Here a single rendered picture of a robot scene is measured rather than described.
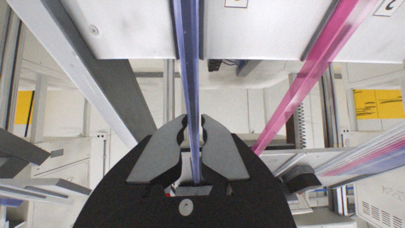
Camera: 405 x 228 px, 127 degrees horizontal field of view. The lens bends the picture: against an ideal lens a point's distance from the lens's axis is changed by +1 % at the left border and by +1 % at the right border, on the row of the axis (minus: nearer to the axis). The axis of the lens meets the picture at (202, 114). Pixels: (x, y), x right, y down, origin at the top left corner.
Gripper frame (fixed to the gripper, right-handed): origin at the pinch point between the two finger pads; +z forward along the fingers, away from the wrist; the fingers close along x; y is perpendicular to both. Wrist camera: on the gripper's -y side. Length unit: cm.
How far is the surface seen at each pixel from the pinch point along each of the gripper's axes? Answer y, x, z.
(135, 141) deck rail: 4.4, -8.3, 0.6
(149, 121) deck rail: 4.1, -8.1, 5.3
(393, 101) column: 52, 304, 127
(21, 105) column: 61, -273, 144
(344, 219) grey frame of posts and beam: 52, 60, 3
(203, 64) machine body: -2.3, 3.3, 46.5
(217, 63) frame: -3.3, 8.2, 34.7
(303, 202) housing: 41, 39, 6
